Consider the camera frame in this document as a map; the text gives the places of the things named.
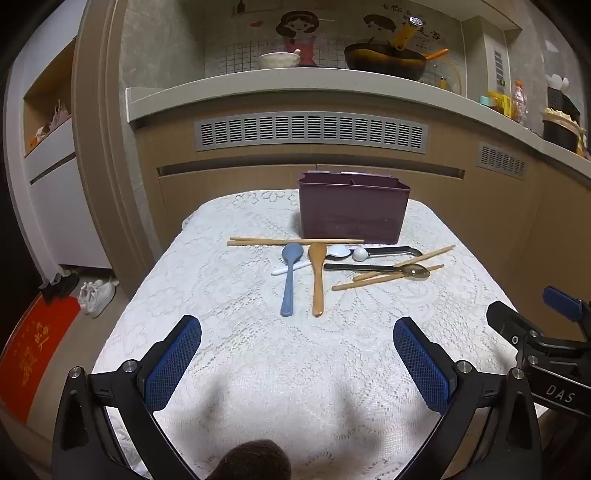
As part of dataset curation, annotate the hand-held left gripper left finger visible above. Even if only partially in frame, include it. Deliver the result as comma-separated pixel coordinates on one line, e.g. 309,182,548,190
52,315,202,480

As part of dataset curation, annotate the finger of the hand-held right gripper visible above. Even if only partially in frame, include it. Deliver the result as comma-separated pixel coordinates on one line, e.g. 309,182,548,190
542,286,591,324
486,301,541,348

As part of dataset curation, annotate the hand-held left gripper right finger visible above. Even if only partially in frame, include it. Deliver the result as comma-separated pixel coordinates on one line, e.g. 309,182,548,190
393,316,543,480

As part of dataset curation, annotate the black-handled silver spoon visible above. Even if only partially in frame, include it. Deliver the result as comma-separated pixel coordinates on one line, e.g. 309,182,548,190
353,246,424,263

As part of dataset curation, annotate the black-handled golden spoon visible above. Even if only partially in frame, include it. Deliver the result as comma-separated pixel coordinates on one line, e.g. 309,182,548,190
323,263,431,281

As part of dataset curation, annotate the wooden spoon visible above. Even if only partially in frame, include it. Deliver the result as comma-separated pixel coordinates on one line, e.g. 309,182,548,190
308,242,328,317

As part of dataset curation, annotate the white soup spoon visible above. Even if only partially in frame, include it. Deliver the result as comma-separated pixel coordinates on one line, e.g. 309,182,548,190
271,246,352,277

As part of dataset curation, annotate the blue plastic spoon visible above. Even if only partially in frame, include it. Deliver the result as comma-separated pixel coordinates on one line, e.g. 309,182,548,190
281,244,305,317

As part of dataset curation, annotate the purple plastic utensil container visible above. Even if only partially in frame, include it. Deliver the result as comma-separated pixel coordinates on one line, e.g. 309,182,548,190
298,171,411,245

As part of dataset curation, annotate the white sneaker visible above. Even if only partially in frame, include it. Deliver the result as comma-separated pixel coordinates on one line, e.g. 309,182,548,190
88,278,120,319
78,281,100,311

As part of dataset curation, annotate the white lace tablecloth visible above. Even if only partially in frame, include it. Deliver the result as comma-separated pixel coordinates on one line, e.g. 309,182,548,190
92,189,546,480

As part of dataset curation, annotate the dark fuzzy object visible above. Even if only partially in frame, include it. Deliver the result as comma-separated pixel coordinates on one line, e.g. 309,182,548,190
217,440,293,480

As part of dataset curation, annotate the red doormat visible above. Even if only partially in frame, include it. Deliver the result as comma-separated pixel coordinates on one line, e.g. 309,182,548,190
0,295,81,423

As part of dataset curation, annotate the small grey vent grille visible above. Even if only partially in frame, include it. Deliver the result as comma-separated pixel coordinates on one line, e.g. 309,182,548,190
478,141,528,178

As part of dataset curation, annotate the black round container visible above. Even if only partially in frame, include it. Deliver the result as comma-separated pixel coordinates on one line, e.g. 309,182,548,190
542,111,580,151

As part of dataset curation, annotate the black utensil holder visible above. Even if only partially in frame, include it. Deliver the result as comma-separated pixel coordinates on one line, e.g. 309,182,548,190
546,74,581,121

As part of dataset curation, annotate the clear bottle with orange cap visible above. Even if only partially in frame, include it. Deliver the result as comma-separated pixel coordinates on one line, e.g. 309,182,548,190
512,80,528,123

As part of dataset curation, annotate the yellow box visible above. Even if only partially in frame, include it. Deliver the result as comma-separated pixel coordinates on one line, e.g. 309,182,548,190
488,91,513,116

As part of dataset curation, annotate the white shelf cabinet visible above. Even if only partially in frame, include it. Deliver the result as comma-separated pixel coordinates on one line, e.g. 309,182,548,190
7,37,112,268

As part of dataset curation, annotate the pink bag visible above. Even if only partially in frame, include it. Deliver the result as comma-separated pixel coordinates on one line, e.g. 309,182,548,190
48,99,72,132

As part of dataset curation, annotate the grey kitchen countertop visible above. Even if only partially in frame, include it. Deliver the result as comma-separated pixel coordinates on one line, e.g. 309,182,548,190
126,67,591,181

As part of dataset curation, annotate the white bowl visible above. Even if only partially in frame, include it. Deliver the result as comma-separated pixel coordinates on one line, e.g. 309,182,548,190
257,48,302,69

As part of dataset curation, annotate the white wall appliance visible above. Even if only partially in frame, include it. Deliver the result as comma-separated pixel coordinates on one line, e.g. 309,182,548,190
480,32,509,100

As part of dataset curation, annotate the dark wok with yellow handle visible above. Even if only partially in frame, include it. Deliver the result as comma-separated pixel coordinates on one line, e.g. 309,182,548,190
344,16,428,81

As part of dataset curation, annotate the cartoon boy wall sticker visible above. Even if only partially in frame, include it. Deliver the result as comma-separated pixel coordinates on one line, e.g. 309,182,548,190
362,14,399,47

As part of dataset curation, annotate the cartoon girl wall sticker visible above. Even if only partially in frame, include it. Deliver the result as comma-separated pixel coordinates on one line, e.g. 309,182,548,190
276,10,324,68

